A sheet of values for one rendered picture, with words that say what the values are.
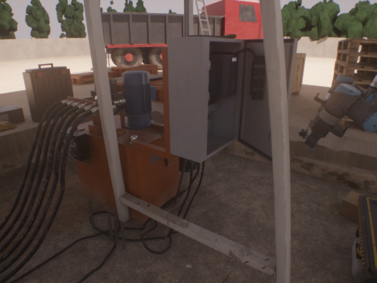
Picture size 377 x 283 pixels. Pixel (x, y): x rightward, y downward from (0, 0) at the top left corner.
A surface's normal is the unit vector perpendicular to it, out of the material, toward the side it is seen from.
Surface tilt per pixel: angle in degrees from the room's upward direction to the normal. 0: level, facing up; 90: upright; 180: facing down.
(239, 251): 0
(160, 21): 90
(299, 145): 89
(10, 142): 90
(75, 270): 0
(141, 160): 90
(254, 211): 0
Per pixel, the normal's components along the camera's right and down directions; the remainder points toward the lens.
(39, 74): 0.80, 0.22
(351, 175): -0.62, 0.44
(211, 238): 0.00, -0.93
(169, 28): 0.35, 0.34
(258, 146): -0.93, 0.13
